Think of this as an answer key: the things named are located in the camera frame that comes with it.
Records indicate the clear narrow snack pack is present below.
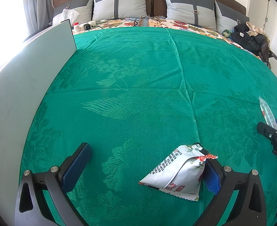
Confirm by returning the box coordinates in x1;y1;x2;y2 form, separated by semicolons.
258;96;277;167

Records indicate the white triangular snack pack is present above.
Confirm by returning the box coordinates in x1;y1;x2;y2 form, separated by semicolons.
139;143;218;201

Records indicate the pile of dark clothes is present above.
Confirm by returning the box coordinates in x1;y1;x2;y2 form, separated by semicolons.
230;22;277;65

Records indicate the white cardboard box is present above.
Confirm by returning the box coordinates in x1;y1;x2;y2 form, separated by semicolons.
0;21;76;225

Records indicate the green bedspread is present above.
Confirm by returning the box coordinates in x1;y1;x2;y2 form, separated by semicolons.
21;27;277;225

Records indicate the far right grey pillow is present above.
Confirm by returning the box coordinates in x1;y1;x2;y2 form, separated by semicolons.
215;1;249;34

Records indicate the grey pillow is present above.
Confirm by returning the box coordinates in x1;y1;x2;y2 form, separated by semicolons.
52;0;93;27
93;0;147;21
215;1;249;34
165;0;217;31

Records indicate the white bottle red cap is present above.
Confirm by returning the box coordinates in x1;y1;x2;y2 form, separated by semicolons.
73;22;80;33

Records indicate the black power adapter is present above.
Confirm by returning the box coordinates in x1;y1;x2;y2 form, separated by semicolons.
83;24;91;31

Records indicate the clear plastic bag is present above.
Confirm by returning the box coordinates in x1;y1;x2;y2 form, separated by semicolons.
52;9;79;27

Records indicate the floral bed sheet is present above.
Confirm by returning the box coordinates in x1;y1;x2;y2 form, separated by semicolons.
72;16;260;59

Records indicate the far left grey pillow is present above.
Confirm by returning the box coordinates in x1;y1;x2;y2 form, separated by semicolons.
52;0;93;27

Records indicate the grey curtain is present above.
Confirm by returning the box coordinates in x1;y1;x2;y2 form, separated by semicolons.
23;0;54;34

